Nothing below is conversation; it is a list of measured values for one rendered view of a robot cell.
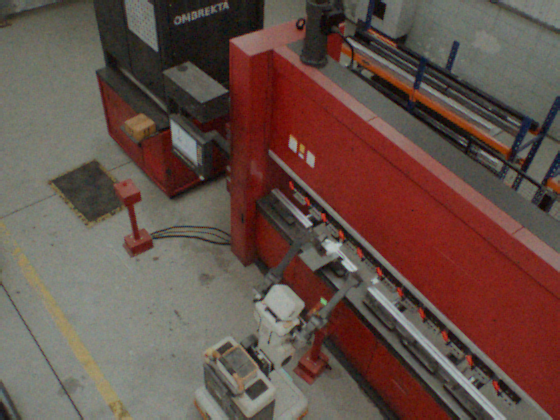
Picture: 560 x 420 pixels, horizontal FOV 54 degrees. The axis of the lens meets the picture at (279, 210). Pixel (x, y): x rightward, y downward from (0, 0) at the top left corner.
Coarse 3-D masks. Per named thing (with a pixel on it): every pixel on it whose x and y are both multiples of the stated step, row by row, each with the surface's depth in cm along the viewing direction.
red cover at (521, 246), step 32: (288, 64) 372; (320, 96) 356; (352, 128) 342; (384, 128) 325; (416, 160) 307; (448, 192) 296; (480, 224) 286; (512, 224) 277; (512, 256) 277; (544, 256) 263
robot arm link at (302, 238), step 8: (304, 232) 363; (296, 240) 359; (304, 240) 359; (296, 248) 360; (288, 256) 364; (280, 264) 368; (288, 264) 370; (272, 272) 373; (280, 272) 370; (280, 280) 372
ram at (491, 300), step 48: (288, 96) 390; (288, 144) 417; (336, 144) 366; (336, 192) 389; (384, 192) 344; (384, 240) 365; (432, 240) 325; (480, 240) 293; (432, 288) 343; (480, 288) 308; (528, 288) 279; (480, 336) 324; (528, 336) 292; (528, 384) 307
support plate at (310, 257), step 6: (324, 246) 430; (306, 252) 425; (312, 252) 425; (306, 258) 421; (312, 258) 421; (318, 258) 421; (324, 258) 422; (330, 258) 422; (306, 264) 417; (312, 264) 417; (318, 264) 417; (324, 264) 418; (312, 270) 413
